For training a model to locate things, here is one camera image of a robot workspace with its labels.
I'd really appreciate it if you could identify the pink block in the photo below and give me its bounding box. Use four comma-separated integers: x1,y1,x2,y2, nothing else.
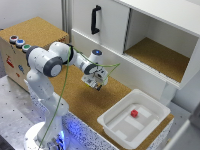
130,109,139,118

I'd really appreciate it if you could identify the blue button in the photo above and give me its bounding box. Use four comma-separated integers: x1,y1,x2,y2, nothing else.
15,38,26,49

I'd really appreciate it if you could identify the red button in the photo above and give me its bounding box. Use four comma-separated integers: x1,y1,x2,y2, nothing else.
8,35,19,45

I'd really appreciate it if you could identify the white cabinet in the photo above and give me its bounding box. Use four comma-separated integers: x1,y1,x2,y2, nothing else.
70,0,200,108

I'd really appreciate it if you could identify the white sliding door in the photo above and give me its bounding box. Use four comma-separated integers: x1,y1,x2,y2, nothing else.
72,0,131,56

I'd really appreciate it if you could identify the green cable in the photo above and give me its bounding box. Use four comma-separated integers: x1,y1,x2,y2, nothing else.
37,45,122,148

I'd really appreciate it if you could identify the white plastic box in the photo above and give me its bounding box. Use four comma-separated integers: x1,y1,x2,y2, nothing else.
96,88,172,150

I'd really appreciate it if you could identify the wooden drawer box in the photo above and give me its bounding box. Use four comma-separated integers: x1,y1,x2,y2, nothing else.
0,16,71,93

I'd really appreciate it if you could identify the green button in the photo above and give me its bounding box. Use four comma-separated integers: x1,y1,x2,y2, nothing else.
21,43,32,54

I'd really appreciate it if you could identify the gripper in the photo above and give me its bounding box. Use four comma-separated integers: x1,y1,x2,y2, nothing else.
81,67,109,90

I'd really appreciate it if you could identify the black door handle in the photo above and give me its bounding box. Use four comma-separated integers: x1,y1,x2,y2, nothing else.
90,4,102,36

